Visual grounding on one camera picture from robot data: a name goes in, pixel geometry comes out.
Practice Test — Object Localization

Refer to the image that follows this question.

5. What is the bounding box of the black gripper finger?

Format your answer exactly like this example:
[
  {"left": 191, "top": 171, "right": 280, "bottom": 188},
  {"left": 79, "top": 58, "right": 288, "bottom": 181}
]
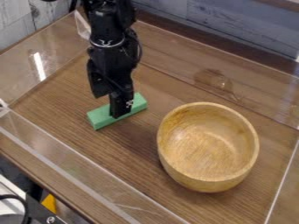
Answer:
[
  {"left": 87, "top": 60, "right": 110, "bottom": 98},
  {"left": 108, "top": 87, "right": 135, "bottom": 119}
]

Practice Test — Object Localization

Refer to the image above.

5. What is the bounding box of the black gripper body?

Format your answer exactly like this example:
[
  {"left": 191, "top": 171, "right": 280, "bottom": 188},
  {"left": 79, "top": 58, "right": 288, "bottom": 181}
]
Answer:
[{"left": 88, "top": 40, "right": 140, "bottom": 93}]

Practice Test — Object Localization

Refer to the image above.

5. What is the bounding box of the green foam block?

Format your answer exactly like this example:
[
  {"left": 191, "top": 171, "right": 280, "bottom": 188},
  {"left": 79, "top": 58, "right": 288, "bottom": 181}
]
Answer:
[{"left": 87, "top": 93, "right": 148, "bottom": 130}]

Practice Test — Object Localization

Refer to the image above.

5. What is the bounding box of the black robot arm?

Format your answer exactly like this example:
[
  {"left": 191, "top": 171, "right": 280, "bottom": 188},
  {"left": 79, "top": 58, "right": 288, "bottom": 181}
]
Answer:
[{"left": 80, "top": 0, "right": 143, "bottom": 118}]

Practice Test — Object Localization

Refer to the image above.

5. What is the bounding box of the brown wooden bowl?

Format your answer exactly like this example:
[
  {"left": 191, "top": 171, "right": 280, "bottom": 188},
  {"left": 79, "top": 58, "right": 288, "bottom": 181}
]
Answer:
[{"left": 156, "top": 102, "right": 260, "bottom": 193}]

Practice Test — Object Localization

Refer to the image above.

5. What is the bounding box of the black and yellow base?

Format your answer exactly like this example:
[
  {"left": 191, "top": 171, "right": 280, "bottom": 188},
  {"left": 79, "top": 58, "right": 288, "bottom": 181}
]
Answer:
[{"left": 24, "top": 193, "right": 71, "bottom": 224}]

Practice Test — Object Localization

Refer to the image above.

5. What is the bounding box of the clear acrylic corner bracket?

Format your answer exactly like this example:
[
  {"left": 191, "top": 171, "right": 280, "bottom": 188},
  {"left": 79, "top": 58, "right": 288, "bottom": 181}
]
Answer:
[{"left": 74, "top": 10, "right": 91, "bottom": 40}]

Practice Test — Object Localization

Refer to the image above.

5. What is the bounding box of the clear acrylic front wall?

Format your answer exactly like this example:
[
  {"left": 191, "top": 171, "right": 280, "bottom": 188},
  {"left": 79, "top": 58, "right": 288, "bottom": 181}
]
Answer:
[{"left": 0, "top": 105, "right": 188, "bottom": 224}]

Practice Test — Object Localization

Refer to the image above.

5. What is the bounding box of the black cable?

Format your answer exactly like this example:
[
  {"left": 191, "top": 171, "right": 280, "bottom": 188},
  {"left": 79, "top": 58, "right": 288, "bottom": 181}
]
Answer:
[{"left": 0, "top": 194, "right": 31, "bottom": 224}]

